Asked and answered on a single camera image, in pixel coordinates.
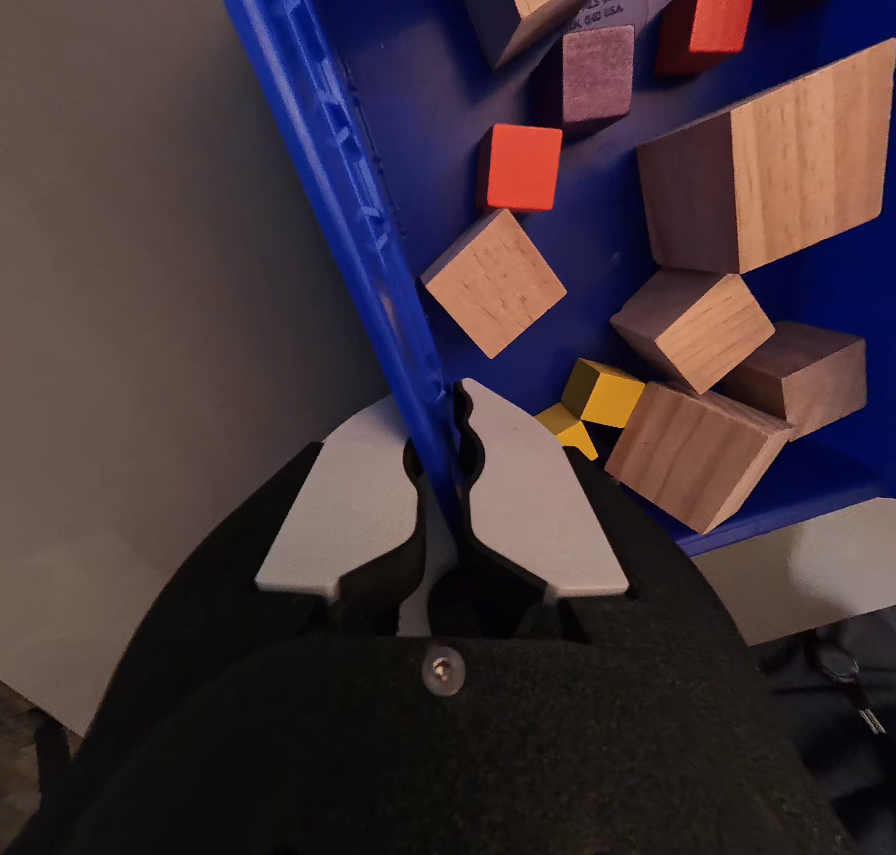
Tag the pile of coloured wooden cubes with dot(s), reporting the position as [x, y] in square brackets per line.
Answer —
[770, 169]

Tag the dark blue clothing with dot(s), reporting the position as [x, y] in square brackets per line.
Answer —
[826, 764]

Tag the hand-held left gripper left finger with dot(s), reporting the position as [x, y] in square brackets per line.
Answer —
[336, 519]

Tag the blue plastic box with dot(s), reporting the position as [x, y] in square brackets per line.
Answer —
[420, 99]

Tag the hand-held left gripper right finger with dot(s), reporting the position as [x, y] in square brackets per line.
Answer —
[539, 512]

